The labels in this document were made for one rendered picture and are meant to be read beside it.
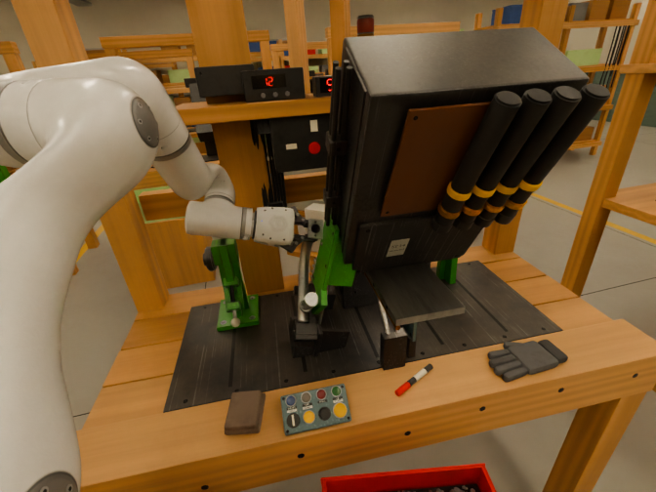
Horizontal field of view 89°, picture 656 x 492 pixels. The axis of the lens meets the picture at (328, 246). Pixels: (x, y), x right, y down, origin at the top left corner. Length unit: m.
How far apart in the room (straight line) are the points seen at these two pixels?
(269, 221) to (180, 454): 0.55
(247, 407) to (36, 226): 0.60
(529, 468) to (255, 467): 1.37
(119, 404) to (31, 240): 0.72
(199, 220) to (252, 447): 0.52
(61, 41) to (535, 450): 2.28
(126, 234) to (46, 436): 0.90
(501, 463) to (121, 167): 1.85
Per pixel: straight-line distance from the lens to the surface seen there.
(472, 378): 0.97
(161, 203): 1.27
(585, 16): 6.93
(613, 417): 1.37
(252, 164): 1.10
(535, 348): 1.07
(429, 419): 0.92
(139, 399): 1.07
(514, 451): 2.00
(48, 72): 0.60
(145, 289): 1.33
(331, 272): 0.85
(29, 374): 0.41
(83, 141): 0.43
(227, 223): 0.85
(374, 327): 1.06
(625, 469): 2.16
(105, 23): 11.16
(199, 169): 0.73
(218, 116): 0.96
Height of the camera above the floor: 1.60
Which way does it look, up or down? 28 degrees down
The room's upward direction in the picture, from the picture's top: 4 degrees counter-clockwise
